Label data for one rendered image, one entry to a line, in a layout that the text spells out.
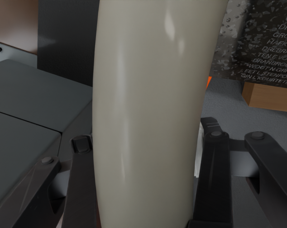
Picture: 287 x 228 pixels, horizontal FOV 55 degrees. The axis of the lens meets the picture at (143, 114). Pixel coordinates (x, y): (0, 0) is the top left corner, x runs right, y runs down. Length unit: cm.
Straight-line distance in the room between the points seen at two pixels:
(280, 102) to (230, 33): 67
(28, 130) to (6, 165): 15
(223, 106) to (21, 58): 81
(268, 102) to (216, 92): 19
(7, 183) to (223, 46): 46
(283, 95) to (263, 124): 20
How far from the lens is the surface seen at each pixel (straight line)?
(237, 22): 34
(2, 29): 124
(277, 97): 100
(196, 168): 16
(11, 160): 66
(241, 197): 133
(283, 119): 117
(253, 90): 97
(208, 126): 17
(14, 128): 77
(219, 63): 41
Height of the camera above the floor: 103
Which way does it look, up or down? 66 degrees down
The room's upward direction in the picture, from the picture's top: 161 degrees counter-clockwise
